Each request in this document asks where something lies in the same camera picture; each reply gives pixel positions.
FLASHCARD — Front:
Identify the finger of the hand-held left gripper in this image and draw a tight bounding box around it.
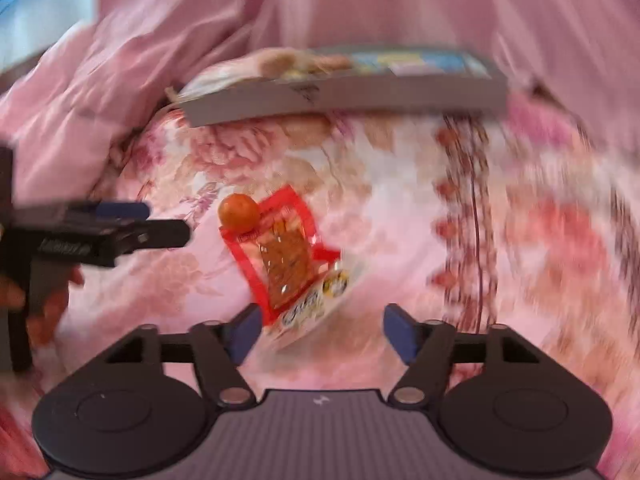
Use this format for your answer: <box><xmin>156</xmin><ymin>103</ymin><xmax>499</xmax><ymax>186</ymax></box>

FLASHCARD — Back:
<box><xmin>116</xmin><ymin>219</ymin><xmax>192</xmax><ymax>253</ymax></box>
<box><xmin>15</xmin><ymin>201</ymin><xmax>152</xmax><ymax>228</ymax></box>

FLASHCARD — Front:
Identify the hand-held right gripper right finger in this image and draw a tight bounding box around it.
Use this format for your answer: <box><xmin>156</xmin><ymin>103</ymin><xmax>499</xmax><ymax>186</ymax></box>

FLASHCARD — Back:
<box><xmin>384</xmin><ymin>304</ymin><xmax>548</xmax><ymax>407</ymax></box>

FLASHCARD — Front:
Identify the pink curtain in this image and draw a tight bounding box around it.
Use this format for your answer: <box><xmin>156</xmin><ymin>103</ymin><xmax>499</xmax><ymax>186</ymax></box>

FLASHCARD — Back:
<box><xmin>95</xmin><ymin>0</ymin><xmax>640</xmax><ymax>126</ymax></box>

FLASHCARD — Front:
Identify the floral bedsheet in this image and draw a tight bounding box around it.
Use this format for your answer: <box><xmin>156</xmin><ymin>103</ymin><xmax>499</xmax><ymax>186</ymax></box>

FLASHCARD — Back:
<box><xmin>0</xmin><ymin>47</ymin><xmax>640</xmax><ymax>480</ymax></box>

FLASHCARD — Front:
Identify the grey shallow box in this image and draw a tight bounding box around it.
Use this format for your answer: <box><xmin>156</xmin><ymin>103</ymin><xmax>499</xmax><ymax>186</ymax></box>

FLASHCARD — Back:
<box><xmin>176</xmin><ymin>46</ymin><xmax>509</xmax><ymax>129</ymax></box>

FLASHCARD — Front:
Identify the pink quilt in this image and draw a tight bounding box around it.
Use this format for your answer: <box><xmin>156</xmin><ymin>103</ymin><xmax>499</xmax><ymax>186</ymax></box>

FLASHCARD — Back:
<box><xmin>0</xmin><ymin>20</ymin><xmax>211</xmax><ymax>211</ymax></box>

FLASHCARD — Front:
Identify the red-edged clear snack packet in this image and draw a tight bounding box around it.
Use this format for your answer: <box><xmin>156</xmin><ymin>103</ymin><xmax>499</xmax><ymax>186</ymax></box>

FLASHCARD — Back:
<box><xmin>219</xmin><ymin>184</ymin><xmax>344</xmax><ymax>327</ymax></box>

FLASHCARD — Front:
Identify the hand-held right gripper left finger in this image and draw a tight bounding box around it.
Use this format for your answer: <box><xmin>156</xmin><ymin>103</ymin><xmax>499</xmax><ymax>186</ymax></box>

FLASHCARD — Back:
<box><xmin>95</xmin><ymin>304</ymin><xmax>263</xmax><ymax>407</ymax></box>

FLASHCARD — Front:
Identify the person's left hand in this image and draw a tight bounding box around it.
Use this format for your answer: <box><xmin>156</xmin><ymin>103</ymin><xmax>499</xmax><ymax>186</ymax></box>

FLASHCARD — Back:
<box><xmin>0</xmin><ymin>267</ymin><xmax>83</xmax><ymax>346</ymax></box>

